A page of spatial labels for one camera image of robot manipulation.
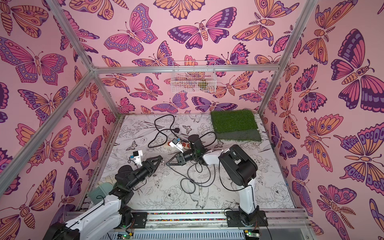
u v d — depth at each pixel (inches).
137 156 29.3
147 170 27.7
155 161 30.4
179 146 31.7
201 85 37.2
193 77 37.5
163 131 43.1
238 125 43.1
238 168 20.3
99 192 32.1
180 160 30.0
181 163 29.9
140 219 28.8
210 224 28.7
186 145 28.2
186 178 33.6
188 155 31.0
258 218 25.9
